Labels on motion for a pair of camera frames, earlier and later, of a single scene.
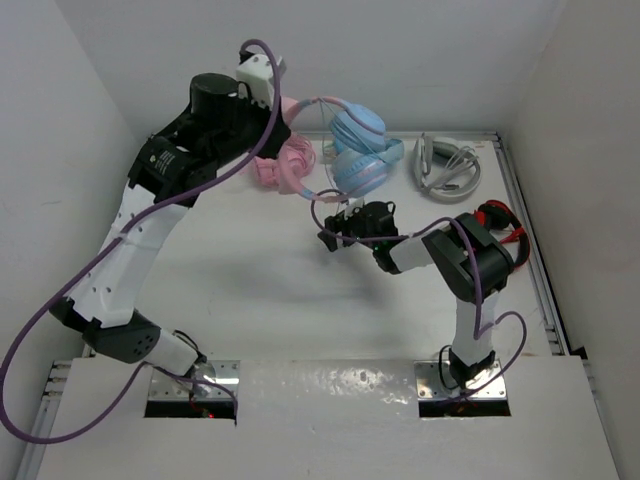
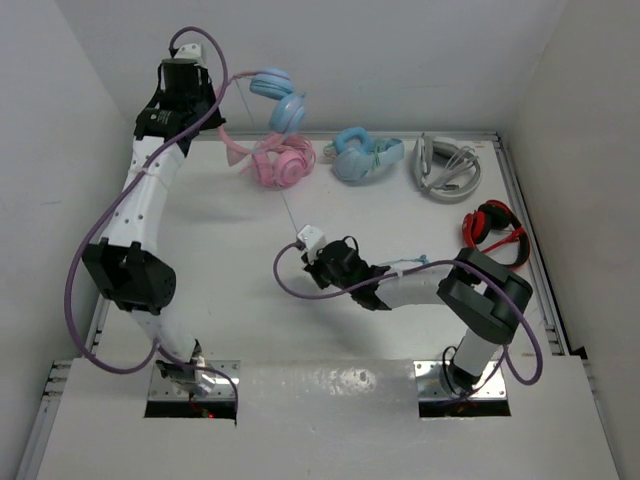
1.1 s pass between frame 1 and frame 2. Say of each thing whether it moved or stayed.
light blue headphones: stayed
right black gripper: moved
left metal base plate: stayed
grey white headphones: stayed
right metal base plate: stayed
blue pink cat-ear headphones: moved
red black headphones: stayed
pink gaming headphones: stayed
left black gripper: moved
